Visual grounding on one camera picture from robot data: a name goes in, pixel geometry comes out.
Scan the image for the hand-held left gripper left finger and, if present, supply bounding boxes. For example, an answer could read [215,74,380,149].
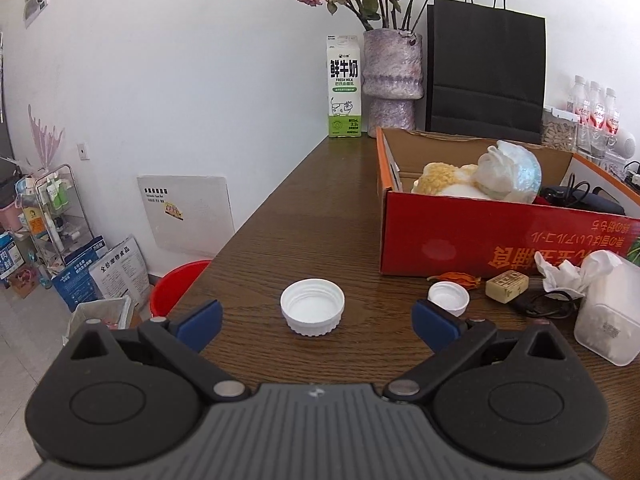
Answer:
[70,300,249,403]

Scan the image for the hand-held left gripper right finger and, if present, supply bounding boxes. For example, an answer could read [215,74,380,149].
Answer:
[382,299,569,404]

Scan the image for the small white bottle cap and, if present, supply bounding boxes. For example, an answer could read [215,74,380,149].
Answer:
[427,281,471,317]

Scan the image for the beige eraser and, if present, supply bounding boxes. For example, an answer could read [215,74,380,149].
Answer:
[485,270,530,304]

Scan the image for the black usb cable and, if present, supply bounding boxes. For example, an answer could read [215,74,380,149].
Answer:
[512,287,583,320]

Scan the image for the red cardboard box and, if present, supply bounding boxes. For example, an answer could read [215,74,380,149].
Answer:
[375,126,640,278]

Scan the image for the large white bottle cap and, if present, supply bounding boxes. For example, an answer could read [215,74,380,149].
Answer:
[280,278,346,337]

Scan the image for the white tissue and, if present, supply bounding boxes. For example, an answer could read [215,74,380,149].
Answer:
[534,250,608,293]

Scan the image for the yellow white plush toy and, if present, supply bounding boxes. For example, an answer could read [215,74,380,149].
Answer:
[411,162,493,201]

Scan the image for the pale plastic bag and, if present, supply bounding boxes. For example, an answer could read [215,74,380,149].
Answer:
[472,140,543,204]

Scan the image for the white plastic container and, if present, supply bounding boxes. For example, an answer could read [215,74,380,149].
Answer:
[573,255,640,367]

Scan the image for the thin black cable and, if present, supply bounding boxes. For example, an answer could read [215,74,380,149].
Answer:
[542,175,593,208]

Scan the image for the black zip case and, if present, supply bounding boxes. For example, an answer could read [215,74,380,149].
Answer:
[537,185,626,218]

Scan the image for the clear seed container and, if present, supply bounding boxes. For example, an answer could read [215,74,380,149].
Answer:
[542,106,581,152]

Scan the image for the red plastic bucket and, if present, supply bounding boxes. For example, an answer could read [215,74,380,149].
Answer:
[150,260,213,317]

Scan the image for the open white box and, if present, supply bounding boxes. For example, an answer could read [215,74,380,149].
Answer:
[62,296,143,346]

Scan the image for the blue white packet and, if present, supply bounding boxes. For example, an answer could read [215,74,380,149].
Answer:
[0,232,25,281]

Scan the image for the pink plastic bin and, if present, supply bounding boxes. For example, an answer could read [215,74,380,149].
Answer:
[0,195,23,233]

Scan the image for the water bottles with red labels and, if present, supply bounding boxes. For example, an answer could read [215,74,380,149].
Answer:
[575,120,608,158]

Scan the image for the white green milk carton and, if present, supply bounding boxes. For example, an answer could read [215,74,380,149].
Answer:
[326,35,364,138]

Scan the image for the white round speaker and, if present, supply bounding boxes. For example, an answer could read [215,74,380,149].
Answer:
[612,130,637,158]

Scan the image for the black paper bag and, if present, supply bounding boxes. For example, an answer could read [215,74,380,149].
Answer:
[425,0,547,146]

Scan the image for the white wall panel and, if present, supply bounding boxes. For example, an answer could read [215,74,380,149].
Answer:
[136,175,236,261]

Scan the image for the metal wire rack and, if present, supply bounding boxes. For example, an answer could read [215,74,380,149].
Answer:
[22,164,96,268]

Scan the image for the pink feather wall decal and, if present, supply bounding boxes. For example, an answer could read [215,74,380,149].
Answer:
[27,104,66,171]

